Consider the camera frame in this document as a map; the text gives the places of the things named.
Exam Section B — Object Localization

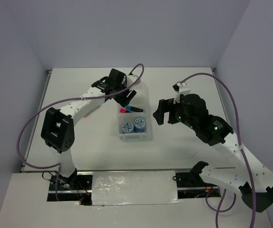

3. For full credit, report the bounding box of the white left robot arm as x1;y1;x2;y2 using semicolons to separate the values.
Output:
41;69;140;190

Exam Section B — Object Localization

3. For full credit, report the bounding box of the pink cap black highlighter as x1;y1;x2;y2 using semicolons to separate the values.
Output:
120;108;127;113

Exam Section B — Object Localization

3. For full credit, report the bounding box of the blue round jar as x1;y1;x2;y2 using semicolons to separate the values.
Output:
122;122;134;133
133;117;146;133

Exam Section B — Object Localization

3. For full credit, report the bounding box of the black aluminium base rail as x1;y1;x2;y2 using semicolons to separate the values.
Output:
42;169;222;205

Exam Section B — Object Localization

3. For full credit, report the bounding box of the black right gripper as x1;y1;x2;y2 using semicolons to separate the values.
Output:
152;97;196;129

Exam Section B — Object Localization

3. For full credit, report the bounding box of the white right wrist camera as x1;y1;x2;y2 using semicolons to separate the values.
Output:
172;82;191;104

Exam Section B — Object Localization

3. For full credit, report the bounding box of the silver foil covered plate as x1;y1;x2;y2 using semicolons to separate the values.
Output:
91;171;179;206

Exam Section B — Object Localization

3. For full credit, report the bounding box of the blue cap black highlighter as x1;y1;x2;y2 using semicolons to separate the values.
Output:
125;105;144;112

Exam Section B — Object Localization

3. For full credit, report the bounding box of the translucent three-compartment organizer tray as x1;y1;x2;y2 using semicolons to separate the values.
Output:
117;82;152;142

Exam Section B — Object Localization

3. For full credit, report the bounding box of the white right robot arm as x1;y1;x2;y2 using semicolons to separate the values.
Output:
153;94;273;213

